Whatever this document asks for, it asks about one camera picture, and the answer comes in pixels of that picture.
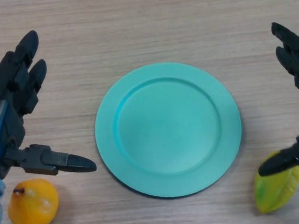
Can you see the orange yellow pear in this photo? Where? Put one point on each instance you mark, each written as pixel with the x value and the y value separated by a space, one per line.
pixel 33 206

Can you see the yellow green starfruit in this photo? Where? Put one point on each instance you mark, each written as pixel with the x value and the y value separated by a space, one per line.
pixel 274 192

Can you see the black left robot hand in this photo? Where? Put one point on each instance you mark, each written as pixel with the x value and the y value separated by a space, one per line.
pixel 9 124

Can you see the green round plate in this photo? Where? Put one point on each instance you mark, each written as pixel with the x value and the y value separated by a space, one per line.
pixel 167 131

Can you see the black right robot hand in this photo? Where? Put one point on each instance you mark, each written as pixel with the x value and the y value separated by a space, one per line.
pixel 294 60

